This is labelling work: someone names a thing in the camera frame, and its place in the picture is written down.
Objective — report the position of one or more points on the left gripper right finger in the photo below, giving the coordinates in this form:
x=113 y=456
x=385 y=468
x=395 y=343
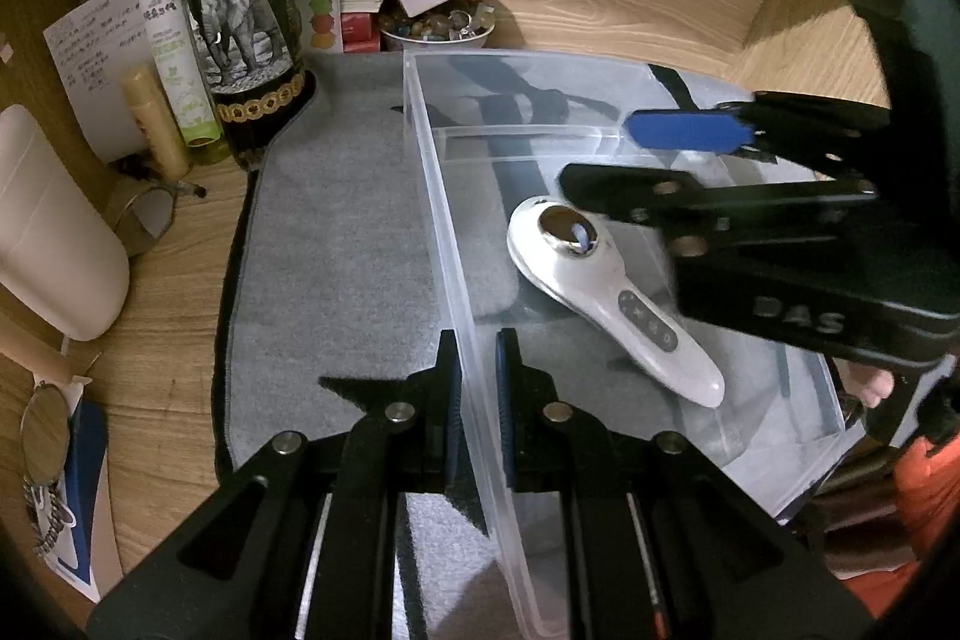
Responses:
x=658 y=541

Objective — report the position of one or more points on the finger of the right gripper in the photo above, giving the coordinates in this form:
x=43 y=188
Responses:
x=717 y=131
x=677 y=203

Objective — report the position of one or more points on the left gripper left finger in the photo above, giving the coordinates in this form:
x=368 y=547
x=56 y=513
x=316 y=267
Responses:
x=300 y=541

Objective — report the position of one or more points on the white handheld facial massager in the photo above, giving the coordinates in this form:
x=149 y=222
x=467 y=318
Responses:
x=572 y=258

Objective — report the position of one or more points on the clear plastic storage bin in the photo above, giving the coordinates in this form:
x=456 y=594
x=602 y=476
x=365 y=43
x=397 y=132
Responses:
x=493 y=128

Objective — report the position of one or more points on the person's hand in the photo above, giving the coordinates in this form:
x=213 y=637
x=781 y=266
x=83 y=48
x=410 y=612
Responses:
x=871 y=386

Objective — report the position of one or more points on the orange jacket sleeve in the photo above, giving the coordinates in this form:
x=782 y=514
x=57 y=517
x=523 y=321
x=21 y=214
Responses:
x=926 y=485

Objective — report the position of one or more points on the blue white booklet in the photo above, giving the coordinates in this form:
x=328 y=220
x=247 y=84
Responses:
x=85 y=553

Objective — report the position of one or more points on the white bowl of stones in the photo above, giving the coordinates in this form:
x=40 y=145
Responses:
x=455 y=27

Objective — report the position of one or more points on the round glasses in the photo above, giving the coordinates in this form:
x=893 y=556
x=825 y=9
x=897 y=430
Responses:
x=61 y=430

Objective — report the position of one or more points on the grey rug with letters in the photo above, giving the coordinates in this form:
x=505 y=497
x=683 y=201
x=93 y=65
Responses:
x=378 y=219

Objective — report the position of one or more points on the roll of clear tape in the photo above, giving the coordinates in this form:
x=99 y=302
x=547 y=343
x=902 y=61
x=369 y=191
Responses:
x=140 y=213

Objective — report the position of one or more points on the yellow lip balm tube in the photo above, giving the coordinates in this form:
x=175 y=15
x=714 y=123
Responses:
x=146 y=101

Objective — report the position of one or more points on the green spray bottle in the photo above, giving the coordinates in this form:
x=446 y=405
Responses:
x=172 y=43

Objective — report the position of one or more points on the white handwritten note paper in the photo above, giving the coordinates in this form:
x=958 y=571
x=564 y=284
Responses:
x=92 y=47

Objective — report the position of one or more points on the pink mug with handle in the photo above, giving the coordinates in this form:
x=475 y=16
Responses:
x=60 y=259

